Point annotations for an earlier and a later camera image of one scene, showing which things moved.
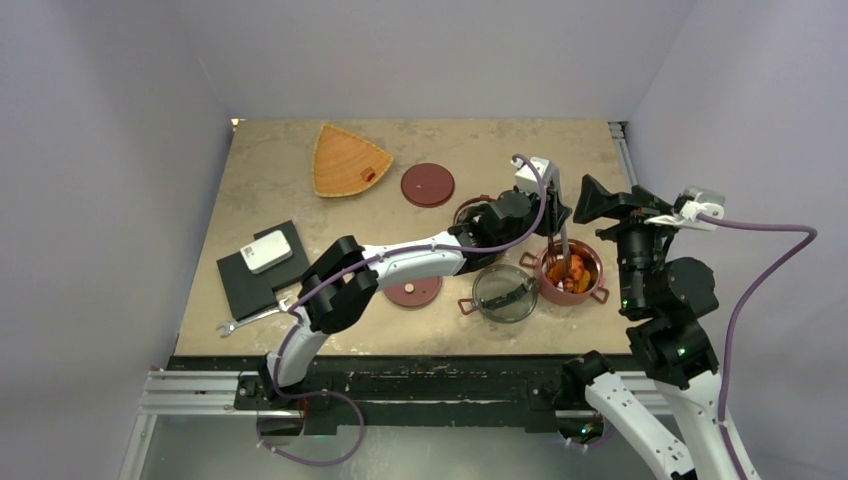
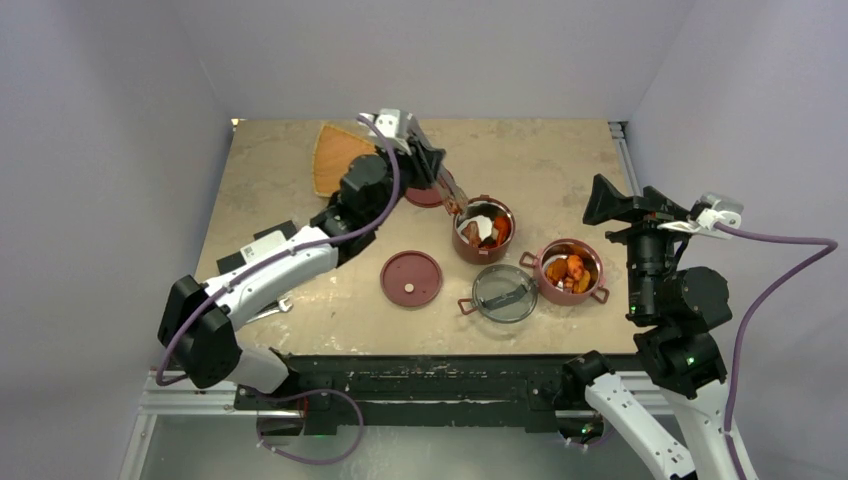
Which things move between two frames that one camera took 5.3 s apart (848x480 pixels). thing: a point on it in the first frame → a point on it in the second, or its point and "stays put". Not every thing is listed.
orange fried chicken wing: [579, 278] stays put
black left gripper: [553, 216] → [422, 162]
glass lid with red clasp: [505, 293] stays put
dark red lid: [414, 293] stays put
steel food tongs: [553, 174] → [449, 192]
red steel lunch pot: [584, 273] stays put
